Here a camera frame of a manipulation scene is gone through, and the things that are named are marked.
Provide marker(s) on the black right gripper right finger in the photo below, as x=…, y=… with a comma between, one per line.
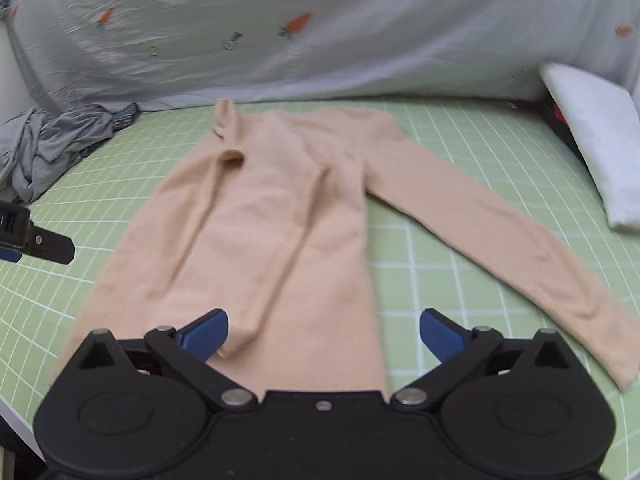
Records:
x=462, y=355

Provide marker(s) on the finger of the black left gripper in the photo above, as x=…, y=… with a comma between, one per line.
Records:
x=20, y=236

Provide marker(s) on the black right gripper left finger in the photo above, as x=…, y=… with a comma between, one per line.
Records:
x=183, y=355

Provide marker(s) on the peach long-sleeve sweater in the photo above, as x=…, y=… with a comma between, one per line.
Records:
x=266, y=219

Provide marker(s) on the crumpled grey shirt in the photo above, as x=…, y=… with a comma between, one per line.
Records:
x=38, y=148

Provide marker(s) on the blue plaid shirt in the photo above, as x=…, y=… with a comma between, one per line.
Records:
x=125, y=117

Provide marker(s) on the grey carrot-print duvet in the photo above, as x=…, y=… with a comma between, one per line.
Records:
x=164, y=54

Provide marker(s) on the white pillow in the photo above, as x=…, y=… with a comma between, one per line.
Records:
x=604, y=123

